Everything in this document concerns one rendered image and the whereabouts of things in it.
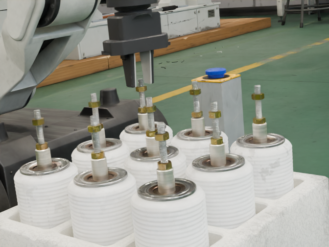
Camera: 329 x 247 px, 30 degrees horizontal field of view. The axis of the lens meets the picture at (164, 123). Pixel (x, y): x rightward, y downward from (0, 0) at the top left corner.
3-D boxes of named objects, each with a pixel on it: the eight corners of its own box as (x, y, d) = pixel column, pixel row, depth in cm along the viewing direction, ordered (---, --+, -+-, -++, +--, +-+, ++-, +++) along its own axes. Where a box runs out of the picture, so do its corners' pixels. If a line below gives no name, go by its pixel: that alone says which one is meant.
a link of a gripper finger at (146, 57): (152, 84, 108) (149, 49, 107) (142, 82, 111) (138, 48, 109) (159, 83, 109) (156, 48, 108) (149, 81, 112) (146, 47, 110)
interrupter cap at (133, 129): (167, 123, 114) (167, 119, 114) (165, 134, 107) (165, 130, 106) (127, 126, 114) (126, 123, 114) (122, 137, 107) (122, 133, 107)
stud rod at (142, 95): (147, 119, 111) (142, 78, 109) (147, 120, 110) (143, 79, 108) (141, 120, 111) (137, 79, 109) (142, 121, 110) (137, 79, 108)
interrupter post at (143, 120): (152, 128, 112) (151, 110, 111) (152, 131, 109) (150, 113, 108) (139, 129, 112) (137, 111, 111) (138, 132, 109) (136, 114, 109)
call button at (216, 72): (201, 81, 119) (200, 70, 118) (213, 77, 122) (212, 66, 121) (219, 81, 116) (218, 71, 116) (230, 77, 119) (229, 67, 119)
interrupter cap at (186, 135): (228, 131, 104) (228, 127, 104) (209, 143, 98) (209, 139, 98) (189, 129, 108) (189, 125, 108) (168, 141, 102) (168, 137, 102)
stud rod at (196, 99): (199, 124, 103) (196, 80, 102) (201, 125, 102) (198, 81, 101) (194, 125, 103) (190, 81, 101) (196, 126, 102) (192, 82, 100)
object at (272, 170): (295, 235, 104) (290, 132, 99) (297, 261, 95) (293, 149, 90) (238, 236, 106) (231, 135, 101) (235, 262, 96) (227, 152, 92)
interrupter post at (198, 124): (208, 135, 104) (206, 115, 103) (202, 138, 102) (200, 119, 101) (196, 134, 105) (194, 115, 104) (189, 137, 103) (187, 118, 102)
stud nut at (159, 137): (171, 137, 77) (171, 131, 77) (167, 141, 75) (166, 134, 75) (156, 137, 78) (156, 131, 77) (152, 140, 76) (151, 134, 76)
